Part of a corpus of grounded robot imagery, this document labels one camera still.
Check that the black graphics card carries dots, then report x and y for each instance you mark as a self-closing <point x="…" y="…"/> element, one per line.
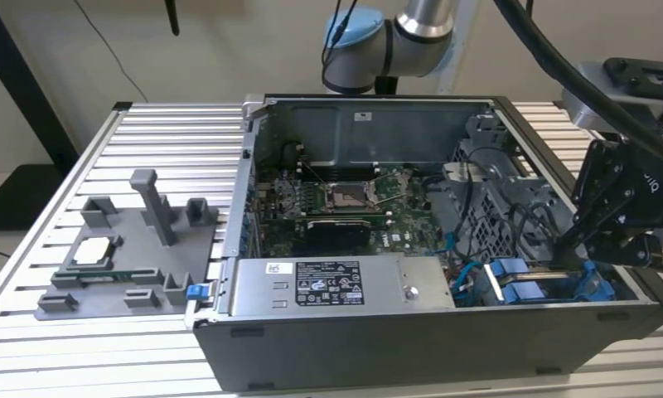
<point x="337" y="236"/>

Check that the grey metal drive cage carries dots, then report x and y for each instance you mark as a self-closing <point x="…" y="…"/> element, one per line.
<point x="486" y="207"/>

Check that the CPU socket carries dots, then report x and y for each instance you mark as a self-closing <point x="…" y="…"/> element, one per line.
<point x="347" y="195"/>

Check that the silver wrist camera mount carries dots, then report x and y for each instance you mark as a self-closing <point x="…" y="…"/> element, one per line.
<point x="586" y="108"/>

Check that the blue case latch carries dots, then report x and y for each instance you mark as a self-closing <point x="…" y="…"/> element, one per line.
<point x="197" y="291"/>

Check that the black slanted post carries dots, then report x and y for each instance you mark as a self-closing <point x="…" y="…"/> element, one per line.
<point x="27" y="83"/>

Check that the thin metal locking lever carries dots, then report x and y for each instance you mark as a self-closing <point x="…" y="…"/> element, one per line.
<point x="315" y="173"/>

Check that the grey plastic parts rack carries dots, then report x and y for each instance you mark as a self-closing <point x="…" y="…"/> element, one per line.
<point x="137" y="244"/>

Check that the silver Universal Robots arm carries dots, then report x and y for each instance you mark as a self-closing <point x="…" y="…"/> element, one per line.
<point x="415" y="49"/>

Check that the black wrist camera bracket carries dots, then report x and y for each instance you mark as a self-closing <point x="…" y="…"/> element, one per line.
<point x="641" y="76"/>

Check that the grey disk bay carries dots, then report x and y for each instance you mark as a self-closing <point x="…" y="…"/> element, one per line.
<point x="490" y="286"/>

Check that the black open PC case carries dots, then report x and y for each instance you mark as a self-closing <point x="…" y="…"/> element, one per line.
<point x="365" y="352"/>

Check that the silver CPU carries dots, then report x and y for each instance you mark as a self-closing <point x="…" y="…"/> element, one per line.
<point x="92" y="250"/>

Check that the black hanging antenna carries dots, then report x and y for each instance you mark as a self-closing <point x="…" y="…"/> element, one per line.
<point x="172" y="16"/>

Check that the silver power supply unit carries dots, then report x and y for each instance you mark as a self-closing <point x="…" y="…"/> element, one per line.
<point x="376" y="286"/>

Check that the black flat base plate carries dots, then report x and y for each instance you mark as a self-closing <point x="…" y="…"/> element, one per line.
<point x="16" y="195"/>

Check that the green motherboard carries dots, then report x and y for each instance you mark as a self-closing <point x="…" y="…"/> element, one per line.
<point x="415" y="232"/>

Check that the black RAM slot row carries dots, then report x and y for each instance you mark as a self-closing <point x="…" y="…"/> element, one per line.
<point x="337" y="170"/>

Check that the green RAM stick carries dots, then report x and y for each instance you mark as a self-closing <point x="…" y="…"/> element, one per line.
<point x="132" y="273"/>

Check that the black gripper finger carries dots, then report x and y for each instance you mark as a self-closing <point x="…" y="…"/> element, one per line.
<point x="597" y="195"/>
<point x="625" y="248"/>

